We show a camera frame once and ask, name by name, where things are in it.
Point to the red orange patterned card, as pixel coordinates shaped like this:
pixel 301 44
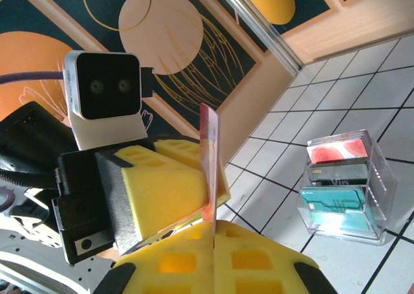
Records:
pixel 339 151
pixel 209 151

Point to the black VIP card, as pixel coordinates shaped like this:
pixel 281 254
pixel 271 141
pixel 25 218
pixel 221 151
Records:
pixel 339 174

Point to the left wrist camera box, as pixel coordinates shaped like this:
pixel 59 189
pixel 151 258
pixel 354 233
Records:
pixel 106 86

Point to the teal VIP card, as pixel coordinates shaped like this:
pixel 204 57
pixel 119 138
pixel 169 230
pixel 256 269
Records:
pixel 333 206

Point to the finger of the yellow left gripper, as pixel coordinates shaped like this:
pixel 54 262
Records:
pixel 161 197
pixel 174 151

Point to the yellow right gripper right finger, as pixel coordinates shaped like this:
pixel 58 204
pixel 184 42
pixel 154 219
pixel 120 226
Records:
pixel 258 261

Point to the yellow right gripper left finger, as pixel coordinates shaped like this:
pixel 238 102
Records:
pixel 174 261

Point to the teal small box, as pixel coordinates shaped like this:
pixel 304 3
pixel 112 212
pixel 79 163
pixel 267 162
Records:
pixel 381 184

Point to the aluminium corner post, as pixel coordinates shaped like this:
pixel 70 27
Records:
pixel 260 27

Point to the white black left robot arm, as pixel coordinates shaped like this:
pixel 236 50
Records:
pixel 48 258

